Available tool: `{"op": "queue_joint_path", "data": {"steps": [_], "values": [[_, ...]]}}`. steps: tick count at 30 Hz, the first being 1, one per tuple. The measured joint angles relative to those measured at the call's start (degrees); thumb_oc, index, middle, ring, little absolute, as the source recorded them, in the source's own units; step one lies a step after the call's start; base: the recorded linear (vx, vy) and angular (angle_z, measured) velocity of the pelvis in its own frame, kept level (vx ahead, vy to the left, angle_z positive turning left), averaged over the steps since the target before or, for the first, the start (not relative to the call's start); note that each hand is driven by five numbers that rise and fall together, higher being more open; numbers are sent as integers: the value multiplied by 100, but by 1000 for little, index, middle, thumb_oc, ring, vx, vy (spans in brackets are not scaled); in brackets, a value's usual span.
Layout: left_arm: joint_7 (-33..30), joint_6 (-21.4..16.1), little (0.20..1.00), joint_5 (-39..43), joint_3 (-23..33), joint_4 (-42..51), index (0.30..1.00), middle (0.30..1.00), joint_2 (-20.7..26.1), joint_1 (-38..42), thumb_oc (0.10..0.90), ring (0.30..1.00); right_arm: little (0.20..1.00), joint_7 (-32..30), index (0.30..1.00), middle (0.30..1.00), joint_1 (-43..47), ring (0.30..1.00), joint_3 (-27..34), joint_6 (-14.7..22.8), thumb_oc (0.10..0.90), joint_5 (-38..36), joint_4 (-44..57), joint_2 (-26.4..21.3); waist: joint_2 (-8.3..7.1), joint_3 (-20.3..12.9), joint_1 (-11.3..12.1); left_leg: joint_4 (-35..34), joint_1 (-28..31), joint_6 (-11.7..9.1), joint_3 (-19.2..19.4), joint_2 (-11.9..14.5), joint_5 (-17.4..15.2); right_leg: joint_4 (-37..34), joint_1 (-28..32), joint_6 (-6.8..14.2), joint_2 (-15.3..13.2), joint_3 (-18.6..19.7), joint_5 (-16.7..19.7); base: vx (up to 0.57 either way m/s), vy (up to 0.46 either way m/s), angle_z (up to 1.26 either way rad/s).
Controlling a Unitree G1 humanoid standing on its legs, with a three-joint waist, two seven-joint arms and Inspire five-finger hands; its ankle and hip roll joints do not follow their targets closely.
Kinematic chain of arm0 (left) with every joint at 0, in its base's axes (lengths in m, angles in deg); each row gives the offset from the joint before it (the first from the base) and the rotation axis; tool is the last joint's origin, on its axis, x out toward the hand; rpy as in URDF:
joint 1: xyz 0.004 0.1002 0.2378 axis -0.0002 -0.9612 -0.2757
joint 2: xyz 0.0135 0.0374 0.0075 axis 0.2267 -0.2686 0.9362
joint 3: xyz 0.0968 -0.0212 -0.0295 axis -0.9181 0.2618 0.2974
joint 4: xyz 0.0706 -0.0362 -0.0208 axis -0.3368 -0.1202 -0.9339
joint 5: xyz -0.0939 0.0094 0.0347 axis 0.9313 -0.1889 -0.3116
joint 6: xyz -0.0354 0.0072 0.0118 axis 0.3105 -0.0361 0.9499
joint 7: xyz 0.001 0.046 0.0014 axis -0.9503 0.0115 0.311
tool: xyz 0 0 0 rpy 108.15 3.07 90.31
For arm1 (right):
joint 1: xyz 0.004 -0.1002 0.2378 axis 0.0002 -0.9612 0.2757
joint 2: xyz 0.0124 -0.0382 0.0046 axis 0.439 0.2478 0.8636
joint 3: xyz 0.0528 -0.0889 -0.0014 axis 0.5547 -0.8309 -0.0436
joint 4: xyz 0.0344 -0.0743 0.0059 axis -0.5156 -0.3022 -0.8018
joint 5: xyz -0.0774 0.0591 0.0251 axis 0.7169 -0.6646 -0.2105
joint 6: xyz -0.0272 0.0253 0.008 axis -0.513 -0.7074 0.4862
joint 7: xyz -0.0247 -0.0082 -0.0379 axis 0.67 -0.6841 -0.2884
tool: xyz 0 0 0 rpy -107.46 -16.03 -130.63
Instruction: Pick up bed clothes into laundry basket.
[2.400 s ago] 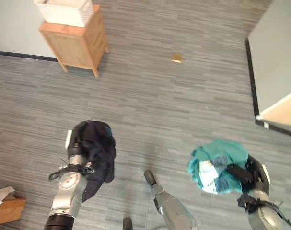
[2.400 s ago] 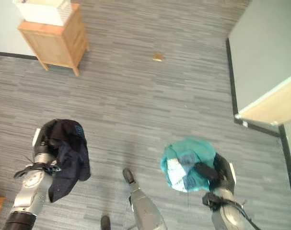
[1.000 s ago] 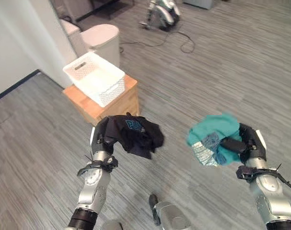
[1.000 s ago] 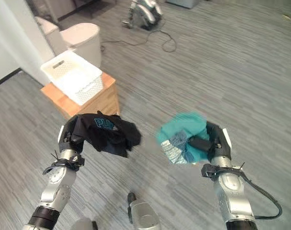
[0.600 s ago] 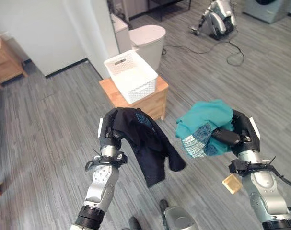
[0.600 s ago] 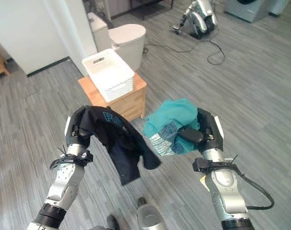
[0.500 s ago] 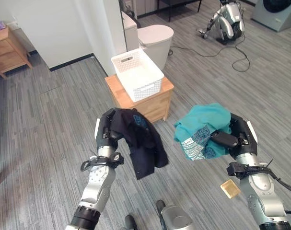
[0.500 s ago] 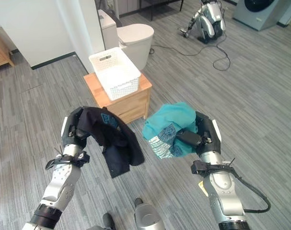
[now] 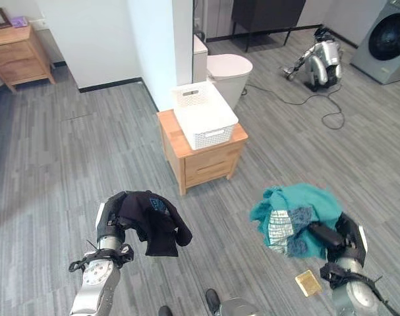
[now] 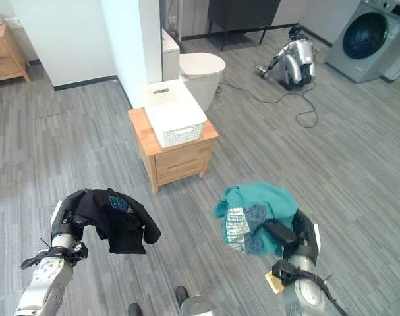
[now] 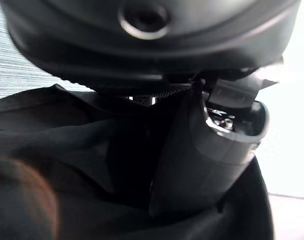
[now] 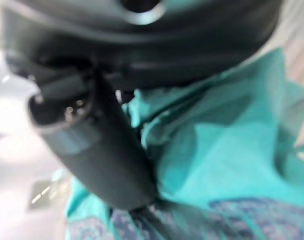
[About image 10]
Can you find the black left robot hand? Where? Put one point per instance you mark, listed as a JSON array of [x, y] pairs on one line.
[[65, 215]]

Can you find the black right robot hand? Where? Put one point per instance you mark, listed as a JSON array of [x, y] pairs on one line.
[[302, 235]]

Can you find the teal patterned garment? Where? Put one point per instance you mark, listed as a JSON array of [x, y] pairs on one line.
[[252, 214]]

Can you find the black garment with teal print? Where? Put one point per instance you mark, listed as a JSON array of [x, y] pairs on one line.
[[120, 220]]

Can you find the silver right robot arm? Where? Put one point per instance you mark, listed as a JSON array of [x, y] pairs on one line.
[[305, 286]]

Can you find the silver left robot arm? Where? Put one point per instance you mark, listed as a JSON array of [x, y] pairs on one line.
[[48, 273]]

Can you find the white perforated laundry basket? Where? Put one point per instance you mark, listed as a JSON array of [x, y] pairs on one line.
[[175, 112]]

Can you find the small wooden drawer cabinet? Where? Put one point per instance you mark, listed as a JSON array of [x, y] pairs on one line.
[[176, 154]]

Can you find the robot silver legs dark feet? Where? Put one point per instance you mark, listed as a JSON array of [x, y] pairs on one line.
[[183, 301]]

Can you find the silver seated humanoid robot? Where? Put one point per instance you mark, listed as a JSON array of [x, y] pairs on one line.
[[295, 62]]

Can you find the light wooden dresser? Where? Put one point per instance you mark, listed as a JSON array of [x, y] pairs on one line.
[[5, 52]]

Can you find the white toilet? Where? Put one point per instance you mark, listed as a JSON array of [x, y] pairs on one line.
[[196, 72]]

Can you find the silver front-load washing machine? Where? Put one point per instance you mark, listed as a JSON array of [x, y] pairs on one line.
[[367, 42]]

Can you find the dark cabinet on legs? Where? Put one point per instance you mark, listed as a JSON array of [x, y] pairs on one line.
[[242, 14]]

